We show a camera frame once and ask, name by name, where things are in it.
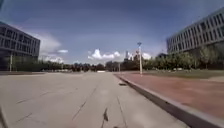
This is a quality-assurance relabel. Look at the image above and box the distant tall building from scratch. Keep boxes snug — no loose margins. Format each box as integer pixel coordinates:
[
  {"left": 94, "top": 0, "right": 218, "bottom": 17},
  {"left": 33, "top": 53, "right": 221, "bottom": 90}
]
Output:
[{"left": 124, "top": 50, "right": 131, "bottom": 62}]

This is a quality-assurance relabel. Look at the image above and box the lamp pole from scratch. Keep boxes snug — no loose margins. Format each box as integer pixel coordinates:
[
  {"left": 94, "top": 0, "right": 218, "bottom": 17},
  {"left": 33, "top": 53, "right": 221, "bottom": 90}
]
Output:
[{"left": 136, "top": 41, "right": 144, "bottom": 76}]

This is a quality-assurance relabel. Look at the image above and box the grey concrete pavement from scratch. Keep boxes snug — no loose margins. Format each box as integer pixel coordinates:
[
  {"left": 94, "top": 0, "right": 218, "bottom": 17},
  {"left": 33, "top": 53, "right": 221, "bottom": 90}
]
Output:
[{"left": 0, "top": 71, "right": 192, "bottom": 128}]

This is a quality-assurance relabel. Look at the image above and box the row of trees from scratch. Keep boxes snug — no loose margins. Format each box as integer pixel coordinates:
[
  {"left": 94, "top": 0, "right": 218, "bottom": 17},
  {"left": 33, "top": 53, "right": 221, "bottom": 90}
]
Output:
[{"left": 6, "top": 44, "right": 224, "bottom": 73}]

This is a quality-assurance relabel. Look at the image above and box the grass strip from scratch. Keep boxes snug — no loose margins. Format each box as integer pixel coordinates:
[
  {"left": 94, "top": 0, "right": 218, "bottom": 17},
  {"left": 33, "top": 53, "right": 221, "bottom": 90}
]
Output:
[{"left": 143, "top": 68, "right": 224, "bottom": 80}]

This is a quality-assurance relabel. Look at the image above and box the dark stone kerb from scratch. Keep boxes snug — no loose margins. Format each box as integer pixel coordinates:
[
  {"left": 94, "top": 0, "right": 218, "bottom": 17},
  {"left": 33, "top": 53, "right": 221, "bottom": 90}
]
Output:
[{"left": 114, "top": 73, "right": 224, "bottom": 128}]

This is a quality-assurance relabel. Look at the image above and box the red brick path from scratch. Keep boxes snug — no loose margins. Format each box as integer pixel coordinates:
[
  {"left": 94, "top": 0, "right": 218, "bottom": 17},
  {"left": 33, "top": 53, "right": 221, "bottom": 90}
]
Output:
[{"left": 120, "top": 72, "right": 224, "bottom": 122}]

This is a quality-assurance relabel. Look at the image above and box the grey building with window grid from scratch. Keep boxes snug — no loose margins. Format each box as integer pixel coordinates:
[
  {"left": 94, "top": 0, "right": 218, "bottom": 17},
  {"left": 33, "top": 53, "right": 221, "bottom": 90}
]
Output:
[{"left": 166, "top": 7, "right": 224, "bottom": 56}]

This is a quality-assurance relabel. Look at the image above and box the dark glass building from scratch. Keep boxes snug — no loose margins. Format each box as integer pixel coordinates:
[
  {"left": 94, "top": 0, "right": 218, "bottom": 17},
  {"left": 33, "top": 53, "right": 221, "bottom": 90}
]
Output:
[{"left": 0, "top": 21, "right": 42, "bottom": 72}]

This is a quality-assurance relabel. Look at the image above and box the pale pole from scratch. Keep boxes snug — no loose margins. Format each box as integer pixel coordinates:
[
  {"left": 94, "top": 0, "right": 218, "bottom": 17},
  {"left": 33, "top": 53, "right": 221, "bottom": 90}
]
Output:
[{"left": 9, "top": 53, "right": 13, "bottom": 73}]

